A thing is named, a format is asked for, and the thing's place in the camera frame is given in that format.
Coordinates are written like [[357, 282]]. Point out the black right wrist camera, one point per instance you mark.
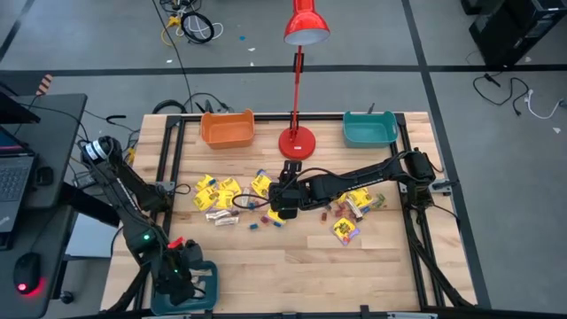
[[292, 167]]

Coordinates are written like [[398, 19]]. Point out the black laptop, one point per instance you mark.
[[13, 177]]

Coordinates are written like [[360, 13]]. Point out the black computer mouse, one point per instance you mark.
[[26, 272]]

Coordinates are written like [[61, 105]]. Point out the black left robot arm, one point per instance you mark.
[[128, 199]]

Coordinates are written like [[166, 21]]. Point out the orange black striped tape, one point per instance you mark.
[[44, 84]]

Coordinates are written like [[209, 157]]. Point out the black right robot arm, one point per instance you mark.
[[354, 179]]

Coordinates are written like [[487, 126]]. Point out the white candy bar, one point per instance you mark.
[[354, 209], [200, 272], [227, 221], [246, 194], [218, 215]]

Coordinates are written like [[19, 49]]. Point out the small black desk gadget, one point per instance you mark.
[[44, 176]]

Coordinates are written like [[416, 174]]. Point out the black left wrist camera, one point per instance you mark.
[[193, 254]]

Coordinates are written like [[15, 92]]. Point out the green wrapped candy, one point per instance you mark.
[[379, 201]]

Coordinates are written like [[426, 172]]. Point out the light teal plastic bin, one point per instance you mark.
[[370, 130]]

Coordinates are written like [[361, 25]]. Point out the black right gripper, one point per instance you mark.
[[287, 199]]

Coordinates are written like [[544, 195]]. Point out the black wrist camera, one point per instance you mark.
[[292, 167], [193, 254]]

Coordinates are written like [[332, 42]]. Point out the black flat screen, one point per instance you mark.
[[15, 111]]

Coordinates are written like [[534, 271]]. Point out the red desk lamp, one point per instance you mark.
[[297, 144]]

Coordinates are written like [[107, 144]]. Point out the black desk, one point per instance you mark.
[[53, 133]]

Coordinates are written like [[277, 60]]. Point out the red clip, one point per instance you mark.
[[176, 243]]

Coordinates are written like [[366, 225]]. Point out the yellow Sour Patch candy bag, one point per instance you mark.
[[344, 229], [342, 198], [204, 184], [274, 215], [204, 199], [225, 200], [230, 186], [361, 196], [261, 185]]

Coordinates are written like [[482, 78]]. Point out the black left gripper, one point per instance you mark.
[[175, 288]]

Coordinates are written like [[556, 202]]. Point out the orange plastic bin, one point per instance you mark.
[[228, 133]]

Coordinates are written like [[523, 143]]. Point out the black computer case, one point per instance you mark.
[[509, 35]]

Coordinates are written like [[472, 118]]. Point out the dark teal plastic bin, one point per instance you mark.
[[208, 297]]

